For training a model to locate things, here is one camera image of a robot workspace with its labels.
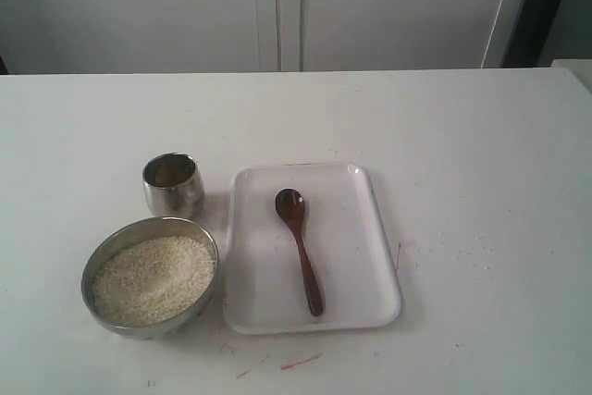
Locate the brown wooden spoon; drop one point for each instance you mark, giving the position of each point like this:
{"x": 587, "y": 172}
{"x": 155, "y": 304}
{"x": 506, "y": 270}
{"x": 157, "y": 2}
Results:
{"x": 291, "y": 209}

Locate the small steel cup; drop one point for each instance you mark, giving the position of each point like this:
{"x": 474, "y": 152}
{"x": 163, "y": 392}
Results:
{"x": 173, "y": 186}

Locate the large steel rice bowl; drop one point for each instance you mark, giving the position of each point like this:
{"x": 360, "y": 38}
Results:
{"x": 144, "y": 230}

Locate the white plastic tray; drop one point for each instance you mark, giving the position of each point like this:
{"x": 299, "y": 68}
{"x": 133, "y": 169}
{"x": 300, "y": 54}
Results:
{"x": 343, "y": 235}

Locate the white cabinet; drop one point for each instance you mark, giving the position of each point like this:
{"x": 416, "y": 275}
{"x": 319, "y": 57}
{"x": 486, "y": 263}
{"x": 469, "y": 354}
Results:
{"x": 158, "y": 36}

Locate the dark door frame post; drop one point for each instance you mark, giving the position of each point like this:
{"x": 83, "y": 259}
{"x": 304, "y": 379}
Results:
{"x": 530, "y": 33}

